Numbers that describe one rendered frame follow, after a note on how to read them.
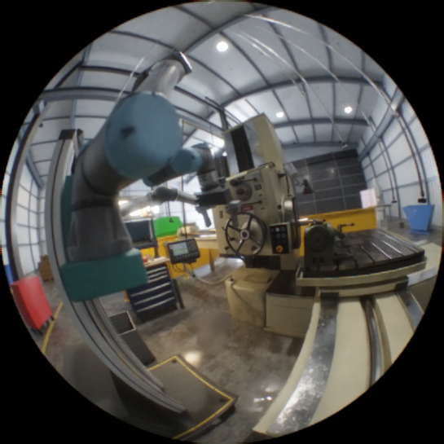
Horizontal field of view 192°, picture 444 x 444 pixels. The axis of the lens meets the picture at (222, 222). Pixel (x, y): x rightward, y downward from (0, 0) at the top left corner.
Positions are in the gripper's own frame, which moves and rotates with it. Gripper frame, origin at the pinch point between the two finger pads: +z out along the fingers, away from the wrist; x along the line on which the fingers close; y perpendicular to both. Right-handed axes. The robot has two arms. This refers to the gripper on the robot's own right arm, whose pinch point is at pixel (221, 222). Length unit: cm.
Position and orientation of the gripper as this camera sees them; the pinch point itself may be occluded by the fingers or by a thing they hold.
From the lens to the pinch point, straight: 54.0
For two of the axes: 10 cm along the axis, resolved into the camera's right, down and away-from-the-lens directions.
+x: 8.4, 0.1, -5.4
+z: 2.5, 8.8, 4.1
